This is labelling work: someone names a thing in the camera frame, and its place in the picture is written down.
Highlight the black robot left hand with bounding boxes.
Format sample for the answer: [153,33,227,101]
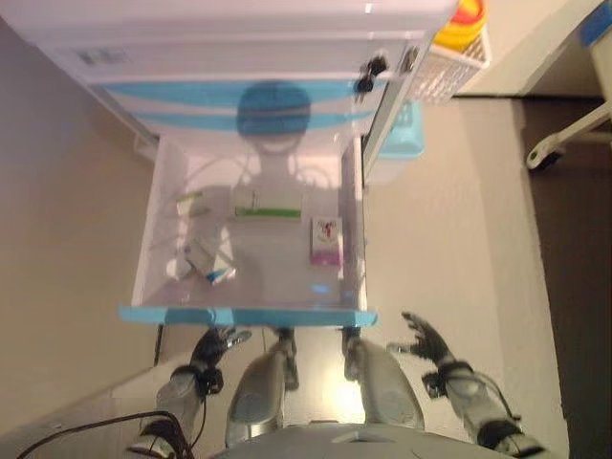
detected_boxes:
[190,325,253,373]

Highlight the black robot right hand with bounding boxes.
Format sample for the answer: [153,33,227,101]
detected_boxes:
[386,311,461,373]

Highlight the blue-fronted white cart drawer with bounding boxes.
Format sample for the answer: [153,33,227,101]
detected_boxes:
[127,101,380,134]
[89,77,389,105]
[117,135,380,330]

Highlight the blue white medicine box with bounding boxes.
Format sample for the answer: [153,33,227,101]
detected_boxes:
[183,238,239,288]

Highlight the pink white medicine box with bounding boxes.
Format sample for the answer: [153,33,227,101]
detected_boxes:
[309,216,344,267]

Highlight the robot right leg grey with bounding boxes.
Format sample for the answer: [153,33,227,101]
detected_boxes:
[340,329,426,430]

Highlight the robot leg grey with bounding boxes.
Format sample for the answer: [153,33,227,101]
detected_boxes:
[340,329,426,430]
[225,326,301,442]

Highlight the robot left leg grey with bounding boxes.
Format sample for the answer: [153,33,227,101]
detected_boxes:
[225,326,301,442]

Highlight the small white bottle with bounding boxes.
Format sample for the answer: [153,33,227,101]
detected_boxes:
[166,259,193,282]

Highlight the grey robot torso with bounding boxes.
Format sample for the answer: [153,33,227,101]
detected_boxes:
[218,420,480,459]

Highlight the long green white box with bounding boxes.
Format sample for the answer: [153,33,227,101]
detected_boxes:
[231,187,304,225]

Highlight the light blue bin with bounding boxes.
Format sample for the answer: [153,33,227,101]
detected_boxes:
[364,98,426,186]

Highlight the bed caster wheel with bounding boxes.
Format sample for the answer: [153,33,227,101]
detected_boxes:
[525,142,566,172]

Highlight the white mesh side basket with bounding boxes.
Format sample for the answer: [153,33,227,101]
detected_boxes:
[407,27,494,107]

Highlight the black keys in lock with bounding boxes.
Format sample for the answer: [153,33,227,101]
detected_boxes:
[353,49,389,96]

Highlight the silver cart latch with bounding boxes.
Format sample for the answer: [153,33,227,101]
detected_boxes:
[400,44,421,74]

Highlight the cart label sticker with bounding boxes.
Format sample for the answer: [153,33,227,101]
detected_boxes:
[77,47,134,67]

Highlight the yellow sharps container red lid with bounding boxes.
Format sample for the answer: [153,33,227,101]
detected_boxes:
[434,0,488,53]

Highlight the white medical cart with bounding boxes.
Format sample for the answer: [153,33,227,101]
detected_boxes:
[36,0,461,187]

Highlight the black cable at robot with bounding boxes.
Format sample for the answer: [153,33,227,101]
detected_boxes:
[15,409,193,459]

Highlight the hospital bed white frame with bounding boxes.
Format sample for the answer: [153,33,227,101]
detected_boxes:
[525,0,612,172]

